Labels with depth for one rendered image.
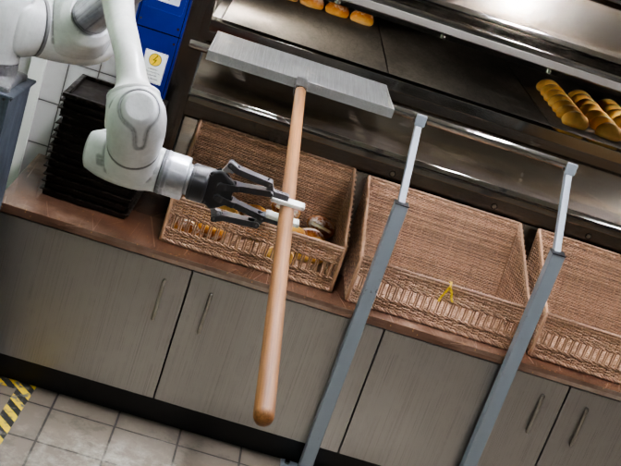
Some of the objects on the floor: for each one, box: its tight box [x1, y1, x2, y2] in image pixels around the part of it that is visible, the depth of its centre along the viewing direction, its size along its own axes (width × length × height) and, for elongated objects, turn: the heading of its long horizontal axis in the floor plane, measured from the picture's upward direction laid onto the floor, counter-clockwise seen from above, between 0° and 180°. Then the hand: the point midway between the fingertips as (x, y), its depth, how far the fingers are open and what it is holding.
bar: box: [189, 38, 578, 466], centre depth 352 cm, size 31×127×118 cm, turn 48°
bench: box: [0, 153, 621, 466], centre depth 383 cm, size 56×242×58 cm, turn 48°
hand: (286, 210), depth 233 cm, fingers closed on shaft, 3 cm apart
